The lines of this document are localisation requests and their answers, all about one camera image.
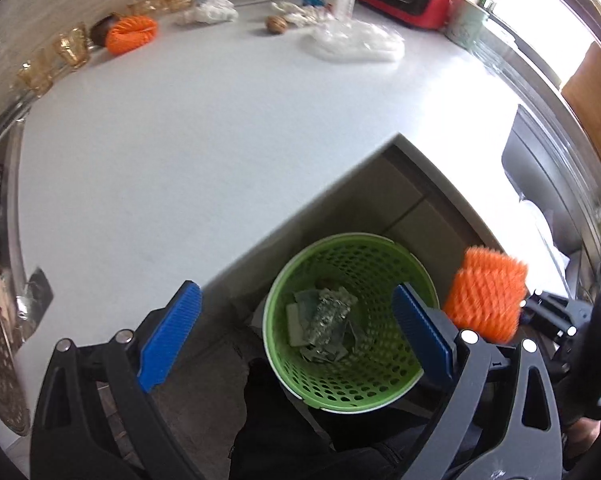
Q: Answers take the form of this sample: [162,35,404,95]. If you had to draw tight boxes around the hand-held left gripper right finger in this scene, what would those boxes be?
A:
[392,282,565,480]

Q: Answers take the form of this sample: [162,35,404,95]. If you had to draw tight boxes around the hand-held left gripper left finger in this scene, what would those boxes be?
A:
[29,280,204,480]

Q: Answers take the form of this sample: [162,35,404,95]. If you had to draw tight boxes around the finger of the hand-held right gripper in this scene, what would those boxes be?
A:
[518,287,591,361]

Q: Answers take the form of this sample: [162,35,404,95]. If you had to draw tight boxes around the green plastic basket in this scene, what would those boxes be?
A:
[262,232,440,413]

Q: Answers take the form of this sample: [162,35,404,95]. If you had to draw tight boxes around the orange foam fruit net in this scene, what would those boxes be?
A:
[441,245,529,345]

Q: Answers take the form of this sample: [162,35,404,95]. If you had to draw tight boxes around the foil trash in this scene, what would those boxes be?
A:
[293,290,357,363]

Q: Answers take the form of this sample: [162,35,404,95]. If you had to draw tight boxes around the large foil piece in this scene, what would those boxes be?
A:
[305,287,359,346]

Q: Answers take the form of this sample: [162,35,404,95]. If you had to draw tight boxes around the white foam block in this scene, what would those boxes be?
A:
[286,302,311,347]

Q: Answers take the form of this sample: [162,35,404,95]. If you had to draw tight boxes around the person's right hand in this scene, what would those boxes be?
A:
[563,417,601,468]

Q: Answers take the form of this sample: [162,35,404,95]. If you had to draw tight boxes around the white plate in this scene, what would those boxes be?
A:
[518,199,569,281]

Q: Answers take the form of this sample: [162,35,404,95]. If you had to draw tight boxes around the person's dark trousers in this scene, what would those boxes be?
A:
[228,357,431,480]

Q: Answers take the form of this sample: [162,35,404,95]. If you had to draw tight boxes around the steel kitchen sink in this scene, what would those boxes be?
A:
[501,105,601,281]

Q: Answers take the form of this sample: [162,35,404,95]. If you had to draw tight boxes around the perforated metal strainer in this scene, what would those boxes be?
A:
[0,257,31,436]

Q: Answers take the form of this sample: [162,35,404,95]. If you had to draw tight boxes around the wooden cutting board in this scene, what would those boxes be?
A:
[561,40,601,191]

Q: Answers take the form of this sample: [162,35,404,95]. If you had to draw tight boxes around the clear plastic bag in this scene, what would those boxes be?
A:
[303,17,406,63]

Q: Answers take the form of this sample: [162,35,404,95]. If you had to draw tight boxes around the window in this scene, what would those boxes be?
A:
[491,0,601,76]

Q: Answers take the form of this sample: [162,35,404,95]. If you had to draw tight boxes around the crumpled white tissue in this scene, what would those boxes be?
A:
[175,0,238,26]

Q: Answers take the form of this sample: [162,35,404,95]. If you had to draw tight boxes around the orange foam net ring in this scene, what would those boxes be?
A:
[105,15,160,56]

